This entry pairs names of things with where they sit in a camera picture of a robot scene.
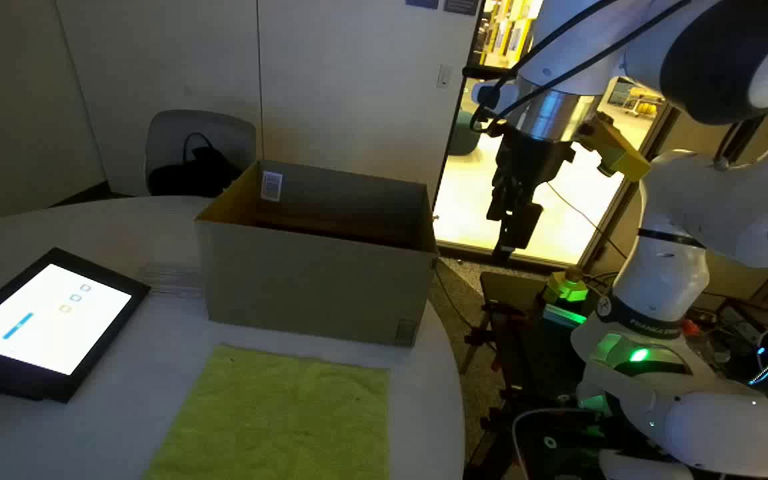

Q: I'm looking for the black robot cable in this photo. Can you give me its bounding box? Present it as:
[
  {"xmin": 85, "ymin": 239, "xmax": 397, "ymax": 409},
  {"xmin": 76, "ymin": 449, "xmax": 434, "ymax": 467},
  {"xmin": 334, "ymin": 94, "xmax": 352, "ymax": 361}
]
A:
[{"xmin": 461, "ymin": 0, "xmax": 698, "ymax": 137}]

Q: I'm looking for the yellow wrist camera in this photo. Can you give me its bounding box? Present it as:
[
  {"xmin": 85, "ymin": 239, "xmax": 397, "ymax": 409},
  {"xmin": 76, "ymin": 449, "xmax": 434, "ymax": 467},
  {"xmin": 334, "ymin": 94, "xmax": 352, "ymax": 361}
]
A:
[{"xmin": 577, "ymin": 113, "xmax": 649, "ymax": 181}]

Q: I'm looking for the black bag on chair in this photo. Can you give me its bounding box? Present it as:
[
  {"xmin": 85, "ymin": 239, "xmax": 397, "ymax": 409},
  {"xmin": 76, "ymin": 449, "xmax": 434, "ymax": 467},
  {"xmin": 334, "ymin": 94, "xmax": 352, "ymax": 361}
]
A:
[{"xmin": 148, "ymin": 131, "xmax": 242, "ymax": 198}]

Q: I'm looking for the grey chair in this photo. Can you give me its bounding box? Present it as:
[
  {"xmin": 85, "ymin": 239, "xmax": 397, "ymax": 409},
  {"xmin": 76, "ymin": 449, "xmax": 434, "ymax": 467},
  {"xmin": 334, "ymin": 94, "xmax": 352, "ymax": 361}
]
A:
[{"xmin": 148, "ymin": 109, "xmax": 256, "ymax": 177}]

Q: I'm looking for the green towel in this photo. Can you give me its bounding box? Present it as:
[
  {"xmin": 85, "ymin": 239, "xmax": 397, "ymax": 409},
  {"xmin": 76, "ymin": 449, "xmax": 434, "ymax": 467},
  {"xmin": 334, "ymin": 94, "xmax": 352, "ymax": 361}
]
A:
[{"xmin": 145, "ymin": 347, "xmax": 390, "ymax": 480}]

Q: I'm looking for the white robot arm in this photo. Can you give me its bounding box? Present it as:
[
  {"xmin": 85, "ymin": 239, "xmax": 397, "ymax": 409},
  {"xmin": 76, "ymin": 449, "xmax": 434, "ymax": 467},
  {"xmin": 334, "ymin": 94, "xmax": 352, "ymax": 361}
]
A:
[{"xmin": 478, "ymin": 0, "xmax": 768, "ymax": 480}]

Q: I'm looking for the black tablet with lit screen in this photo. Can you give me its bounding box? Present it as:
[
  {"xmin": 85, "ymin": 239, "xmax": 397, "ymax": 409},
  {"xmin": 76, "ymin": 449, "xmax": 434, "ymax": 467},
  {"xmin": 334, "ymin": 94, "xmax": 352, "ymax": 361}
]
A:
[{"xmin": 0, "ymin": 247, "xmax": 149, "ymax": 402}]

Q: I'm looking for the open cardboard box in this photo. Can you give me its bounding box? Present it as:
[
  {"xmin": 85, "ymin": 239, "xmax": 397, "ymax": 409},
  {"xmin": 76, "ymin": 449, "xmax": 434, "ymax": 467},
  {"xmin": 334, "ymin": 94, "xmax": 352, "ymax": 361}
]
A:
[{"xmin": 194, "ymin": 161, "xmax": 434, "ymax": 347}]

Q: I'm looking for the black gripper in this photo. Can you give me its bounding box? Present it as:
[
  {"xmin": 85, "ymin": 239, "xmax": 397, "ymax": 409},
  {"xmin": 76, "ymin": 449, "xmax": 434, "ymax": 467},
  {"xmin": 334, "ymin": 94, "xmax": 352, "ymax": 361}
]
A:
[{"xmin": 486, "ymin": 129, "xmax": 573, "ymax": 261}]

